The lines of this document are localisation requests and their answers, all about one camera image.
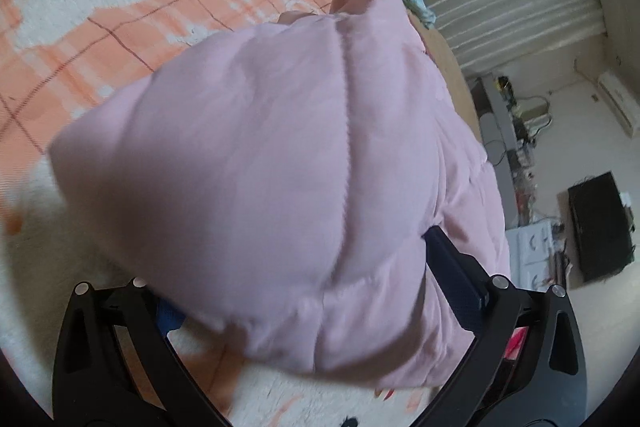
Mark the pink quilted jacket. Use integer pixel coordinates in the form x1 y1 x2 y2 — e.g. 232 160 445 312
47 0 512 392

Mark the orange plaid fleece blanket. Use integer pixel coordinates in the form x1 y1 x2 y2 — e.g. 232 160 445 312
0 0 441 427

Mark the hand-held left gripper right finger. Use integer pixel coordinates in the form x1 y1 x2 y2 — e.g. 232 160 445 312
415 225 589 427

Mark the white air conditioner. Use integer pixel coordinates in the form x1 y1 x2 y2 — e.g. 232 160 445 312
596 71 640 138

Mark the grey cluttered desk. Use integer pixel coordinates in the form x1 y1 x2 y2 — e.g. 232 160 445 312
470 74 557 229

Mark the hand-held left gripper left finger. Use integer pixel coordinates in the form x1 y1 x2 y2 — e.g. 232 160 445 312
52 278 232 427

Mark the black television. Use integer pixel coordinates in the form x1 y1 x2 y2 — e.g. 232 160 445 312
567 171 637 284

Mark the white drawer cabinet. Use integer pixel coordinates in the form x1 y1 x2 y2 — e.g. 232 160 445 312
505 219 570 294

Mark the pink floral cloth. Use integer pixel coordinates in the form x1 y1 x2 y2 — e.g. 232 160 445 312
505 327 529 361

